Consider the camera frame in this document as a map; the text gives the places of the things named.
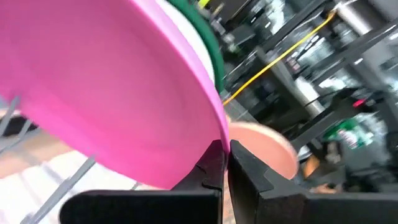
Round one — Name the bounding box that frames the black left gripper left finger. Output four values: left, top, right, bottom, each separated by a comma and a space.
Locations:
172, 139, 225, 224

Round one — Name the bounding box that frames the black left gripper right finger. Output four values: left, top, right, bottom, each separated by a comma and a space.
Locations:
228, 139, 308, 224

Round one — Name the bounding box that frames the salmon orange plate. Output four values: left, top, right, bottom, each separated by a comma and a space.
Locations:
228, 121, 300, 180

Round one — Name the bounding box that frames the pink plate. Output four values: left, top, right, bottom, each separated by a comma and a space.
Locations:
0, 0, 230, 190

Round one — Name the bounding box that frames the dark green plate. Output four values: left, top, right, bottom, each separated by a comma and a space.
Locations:
155, 0, 225, 94

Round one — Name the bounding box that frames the yellow cable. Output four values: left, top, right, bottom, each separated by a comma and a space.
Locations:
223, 11, 336, 106

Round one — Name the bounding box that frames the grey wire dish rack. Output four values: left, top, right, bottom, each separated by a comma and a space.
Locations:
0, 95, 141, 224

